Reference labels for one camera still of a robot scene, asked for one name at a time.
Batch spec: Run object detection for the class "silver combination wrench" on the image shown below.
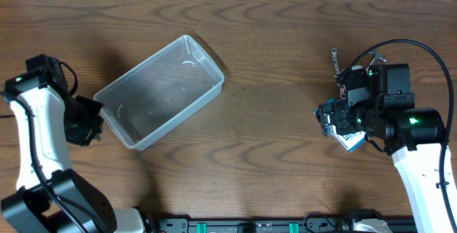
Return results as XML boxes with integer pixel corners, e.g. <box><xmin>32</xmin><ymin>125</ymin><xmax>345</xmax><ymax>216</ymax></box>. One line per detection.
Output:
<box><xmin>331</xmin><ymin>48</ymin><xmax>346</xmax><ymax>100</ymax></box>

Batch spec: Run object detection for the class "small claw hammer black grip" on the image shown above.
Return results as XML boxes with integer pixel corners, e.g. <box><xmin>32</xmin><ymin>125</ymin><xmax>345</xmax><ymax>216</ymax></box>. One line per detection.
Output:
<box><xmin>368</xmin><ymin>51</ymin><xmax>387</xmax><ymax>66</ymax></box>

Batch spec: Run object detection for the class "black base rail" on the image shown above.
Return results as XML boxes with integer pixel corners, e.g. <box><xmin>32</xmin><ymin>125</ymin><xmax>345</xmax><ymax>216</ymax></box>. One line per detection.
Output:
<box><xmin>153</xmin><ymin>217</ymin><xmax>418</xmax><ymax>233</ymax></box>

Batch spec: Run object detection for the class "clear plastic container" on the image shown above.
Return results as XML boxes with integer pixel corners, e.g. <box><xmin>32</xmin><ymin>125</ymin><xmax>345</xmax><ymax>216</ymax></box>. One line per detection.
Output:
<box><xmin>94</xmin><ymin>35</ymin><xmax>225</xmax><ymax>151</ymax></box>

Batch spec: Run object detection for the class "blue white product box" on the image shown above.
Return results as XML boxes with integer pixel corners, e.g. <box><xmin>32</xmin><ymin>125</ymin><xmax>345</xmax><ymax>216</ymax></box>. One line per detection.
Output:
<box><xmin>314</xmin><ymin>109</ymin><xmax>365</xmax><ymax>152</ymax></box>

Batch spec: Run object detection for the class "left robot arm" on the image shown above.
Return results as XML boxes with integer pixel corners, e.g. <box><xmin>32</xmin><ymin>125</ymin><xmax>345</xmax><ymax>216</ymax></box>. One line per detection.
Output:
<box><xmin>1</xmin><ymin>54</ymin><xmax>156</xmax><ymax>232</ymax></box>

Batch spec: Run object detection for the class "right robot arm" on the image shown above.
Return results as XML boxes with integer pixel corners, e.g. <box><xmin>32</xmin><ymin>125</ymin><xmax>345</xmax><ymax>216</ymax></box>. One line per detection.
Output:
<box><xmin>315</xmin><ymin>64</ymin><xmax>453</xmax><ymax>232</ymax></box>

